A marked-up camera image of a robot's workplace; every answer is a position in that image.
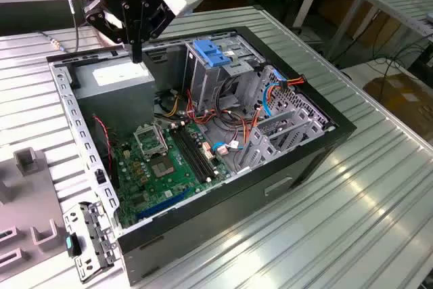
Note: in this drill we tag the black RAM slot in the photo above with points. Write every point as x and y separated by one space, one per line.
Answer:
188 153
196 153
192 153
201 153

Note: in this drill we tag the grey power supply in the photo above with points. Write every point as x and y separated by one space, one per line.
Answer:
115 103

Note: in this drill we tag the CPU socket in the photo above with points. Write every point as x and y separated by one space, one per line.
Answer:
162 167

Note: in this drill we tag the grey parts rack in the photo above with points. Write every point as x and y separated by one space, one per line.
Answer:
30 201

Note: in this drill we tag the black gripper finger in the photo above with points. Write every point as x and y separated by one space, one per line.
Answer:
142 25
130 25

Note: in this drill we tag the grey metal drive cage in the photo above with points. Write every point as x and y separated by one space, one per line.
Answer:
206 82

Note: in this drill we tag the green motherboard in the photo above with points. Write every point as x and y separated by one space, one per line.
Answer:
176 180

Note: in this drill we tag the blue expansion slot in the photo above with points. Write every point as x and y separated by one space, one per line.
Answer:
162 205

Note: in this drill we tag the grey metal slot bracket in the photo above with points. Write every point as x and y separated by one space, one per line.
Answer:
98 235

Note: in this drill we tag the black open PC case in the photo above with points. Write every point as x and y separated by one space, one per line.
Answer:
236 207

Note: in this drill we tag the blue plastic drive bracket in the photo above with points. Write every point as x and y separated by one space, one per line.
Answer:
209 53

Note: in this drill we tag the metal slat side table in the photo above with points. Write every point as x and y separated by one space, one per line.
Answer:
399 4

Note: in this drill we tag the flat cardboard box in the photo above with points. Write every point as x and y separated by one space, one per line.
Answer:
402 99

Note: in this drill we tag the black teal latch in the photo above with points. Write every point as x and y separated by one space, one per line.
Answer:
70 244

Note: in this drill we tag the grey metal disk bay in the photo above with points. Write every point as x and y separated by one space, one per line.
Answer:
267 150

